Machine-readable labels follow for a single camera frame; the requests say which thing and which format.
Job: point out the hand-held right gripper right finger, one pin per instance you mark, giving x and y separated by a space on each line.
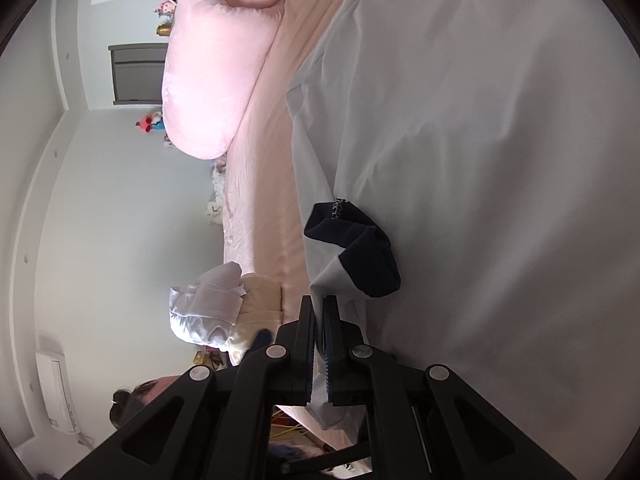
327 350

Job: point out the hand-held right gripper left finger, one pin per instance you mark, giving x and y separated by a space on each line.
310 345

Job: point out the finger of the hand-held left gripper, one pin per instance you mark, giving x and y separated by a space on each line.
262 336

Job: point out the white shirt with navy trim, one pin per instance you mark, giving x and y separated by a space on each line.
475 160

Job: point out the cream folded garment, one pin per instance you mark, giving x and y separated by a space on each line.
260 300

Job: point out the white folded garment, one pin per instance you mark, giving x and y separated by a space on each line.
205 300

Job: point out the white fluffy toy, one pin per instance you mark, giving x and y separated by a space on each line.
216 210

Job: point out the person's head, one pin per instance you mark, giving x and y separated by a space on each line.
140 395

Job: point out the pink round bed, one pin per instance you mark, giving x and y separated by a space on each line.
270 160

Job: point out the white air conditioner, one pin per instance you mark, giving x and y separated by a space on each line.
57 390

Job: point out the red and blue toy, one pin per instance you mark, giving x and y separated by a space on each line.
147 124

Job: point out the pink rolled duvet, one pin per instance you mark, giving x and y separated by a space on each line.
215 75

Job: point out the grey door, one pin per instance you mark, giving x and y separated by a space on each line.
140 75

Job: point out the gold jar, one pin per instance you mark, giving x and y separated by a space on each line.
165 30

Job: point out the pink doll figure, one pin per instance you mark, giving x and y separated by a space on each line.
166 7

